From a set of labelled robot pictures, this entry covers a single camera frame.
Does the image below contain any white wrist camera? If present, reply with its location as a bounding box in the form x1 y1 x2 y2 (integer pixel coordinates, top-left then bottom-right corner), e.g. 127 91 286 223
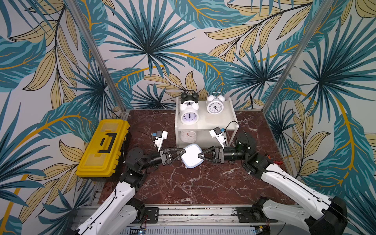
209 127 227 148
152 131 168 151

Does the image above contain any light blue square clock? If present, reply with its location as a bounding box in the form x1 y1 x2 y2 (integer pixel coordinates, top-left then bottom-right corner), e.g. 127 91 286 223
181 144 204 169

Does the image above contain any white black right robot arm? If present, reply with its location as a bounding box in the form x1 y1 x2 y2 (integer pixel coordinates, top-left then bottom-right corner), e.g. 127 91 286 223
197 133 348 235

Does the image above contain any aluminium corner post right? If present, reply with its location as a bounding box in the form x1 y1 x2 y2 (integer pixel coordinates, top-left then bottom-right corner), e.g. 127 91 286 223
262 0 334 114

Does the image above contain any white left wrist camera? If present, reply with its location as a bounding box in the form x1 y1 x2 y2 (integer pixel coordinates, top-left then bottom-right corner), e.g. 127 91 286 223
152 131 168 151

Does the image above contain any white two-tier shelf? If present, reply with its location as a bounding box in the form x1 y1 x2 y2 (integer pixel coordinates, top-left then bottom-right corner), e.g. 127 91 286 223
175 98 239 149

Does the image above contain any aluminium corner post left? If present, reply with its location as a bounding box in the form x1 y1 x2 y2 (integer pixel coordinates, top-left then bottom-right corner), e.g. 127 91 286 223
66 0 127 113

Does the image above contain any white twin-bell alarm clock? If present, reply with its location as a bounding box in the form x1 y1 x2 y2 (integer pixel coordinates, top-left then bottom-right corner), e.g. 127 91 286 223
179 100 199 125

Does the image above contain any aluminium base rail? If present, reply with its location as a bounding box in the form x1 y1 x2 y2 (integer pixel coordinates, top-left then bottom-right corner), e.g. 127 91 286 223
69 204 327 235

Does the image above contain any aluminium corner post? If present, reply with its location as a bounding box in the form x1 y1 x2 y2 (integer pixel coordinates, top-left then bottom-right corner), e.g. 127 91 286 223
262 0 334 114
66 0 127 113

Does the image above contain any white square alarm clock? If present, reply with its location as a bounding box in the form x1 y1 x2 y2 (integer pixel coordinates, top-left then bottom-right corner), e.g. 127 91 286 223
180 130 197 144

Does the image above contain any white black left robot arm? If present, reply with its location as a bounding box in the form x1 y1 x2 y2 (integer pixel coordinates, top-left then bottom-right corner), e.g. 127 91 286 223
63 147 186 235

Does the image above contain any black twin-bell alarm clock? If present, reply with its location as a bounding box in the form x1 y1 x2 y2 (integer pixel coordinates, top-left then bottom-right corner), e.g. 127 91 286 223
180 90 199 104

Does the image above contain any yellow black toolbox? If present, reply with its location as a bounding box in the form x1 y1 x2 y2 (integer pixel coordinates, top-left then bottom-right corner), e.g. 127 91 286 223
76 119 130 179

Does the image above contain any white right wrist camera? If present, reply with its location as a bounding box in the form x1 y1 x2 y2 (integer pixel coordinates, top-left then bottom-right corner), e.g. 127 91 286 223
209 127 227 148

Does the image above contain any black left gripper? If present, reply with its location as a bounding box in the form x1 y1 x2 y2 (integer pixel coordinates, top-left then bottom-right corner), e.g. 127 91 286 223
139 147 186 171

